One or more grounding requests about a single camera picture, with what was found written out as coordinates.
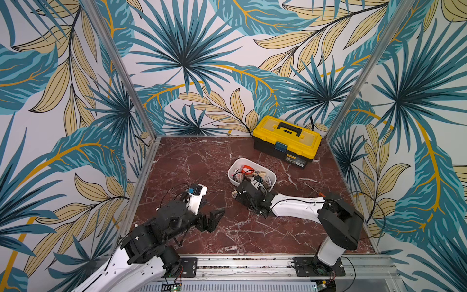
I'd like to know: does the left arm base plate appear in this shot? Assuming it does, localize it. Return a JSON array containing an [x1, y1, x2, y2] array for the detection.
[[162, 257, 198, 279]]

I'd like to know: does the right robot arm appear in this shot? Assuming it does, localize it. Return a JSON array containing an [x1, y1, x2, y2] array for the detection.
[[235, 180, 364, 269]]

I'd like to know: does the yellow black plastic toolbox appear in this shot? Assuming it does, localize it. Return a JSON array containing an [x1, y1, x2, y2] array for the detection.
[[252, 116, 322, 169]]

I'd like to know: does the aluminium front rail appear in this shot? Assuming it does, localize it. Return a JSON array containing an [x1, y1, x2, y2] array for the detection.
[[85, 254, 406, 292]]

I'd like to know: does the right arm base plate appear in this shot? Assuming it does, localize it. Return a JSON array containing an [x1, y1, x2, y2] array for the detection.
[[291, 257, 345, 278]]

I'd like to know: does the white plastic storage tray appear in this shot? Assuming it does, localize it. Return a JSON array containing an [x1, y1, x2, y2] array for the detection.
[[227, 158, 277, 191]]

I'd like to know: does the red translucent watch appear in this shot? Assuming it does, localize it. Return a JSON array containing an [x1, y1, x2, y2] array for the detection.
[[241, 165, 255, 176]]

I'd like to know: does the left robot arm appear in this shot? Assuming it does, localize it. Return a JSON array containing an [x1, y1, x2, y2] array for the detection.
[[74, 200, 225, 292]]

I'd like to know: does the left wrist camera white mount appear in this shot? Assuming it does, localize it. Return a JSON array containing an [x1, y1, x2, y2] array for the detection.
[[187, 184, 207, 215]]

